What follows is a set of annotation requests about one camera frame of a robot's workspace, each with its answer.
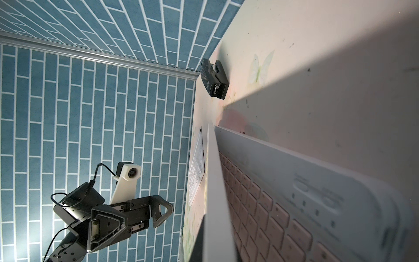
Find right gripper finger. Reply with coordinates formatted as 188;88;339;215
189;215;206;262

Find yellow keyboard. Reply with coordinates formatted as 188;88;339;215
203;122;237;262

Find black stapler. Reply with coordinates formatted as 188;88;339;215
200;59;230;100

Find pink keyboard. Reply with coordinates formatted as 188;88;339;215
215;127;415;262

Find white keyboard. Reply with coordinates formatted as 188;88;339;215
187;128;205;207

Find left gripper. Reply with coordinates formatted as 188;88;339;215
53;181;173;252

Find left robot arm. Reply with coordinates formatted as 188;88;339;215
47;182;173;262

